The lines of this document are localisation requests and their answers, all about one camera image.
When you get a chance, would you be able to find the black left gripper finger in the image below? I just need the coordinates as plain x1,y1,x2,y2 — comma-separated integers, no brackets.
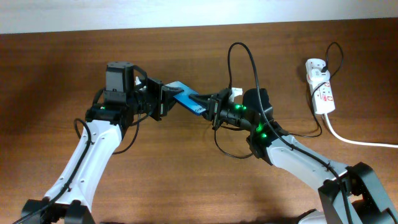
161,99,177,117
162,86,184,100

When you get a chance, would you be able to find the blue smartphone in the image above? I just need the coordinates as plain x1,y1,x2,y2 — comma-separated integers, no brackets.
166,81,206,116

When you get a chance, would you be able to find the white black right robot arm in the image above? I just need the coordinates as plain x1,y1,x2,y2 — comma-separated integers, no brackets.
189,88,397,223

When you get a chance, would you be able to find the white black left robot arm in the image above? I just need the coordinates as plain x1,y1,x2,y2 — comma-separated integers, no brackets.
18,62,183,223

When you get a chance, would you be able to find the white USB charger plug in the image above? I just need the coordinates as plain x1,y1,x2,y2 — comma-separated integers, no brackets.
307,68,330,85

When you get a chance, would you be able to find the white power strip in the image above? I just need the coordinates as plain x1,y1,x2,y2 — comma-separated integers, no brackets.
305,58,335,114

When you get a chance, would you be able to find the black USB charging cable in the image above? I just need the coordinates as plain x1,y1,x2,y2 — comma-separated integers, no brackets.
213,42,345,159

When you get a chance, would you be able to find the white power strip cord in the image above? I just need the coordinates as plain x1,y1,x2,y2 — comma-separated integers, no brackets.
322,113,398,149

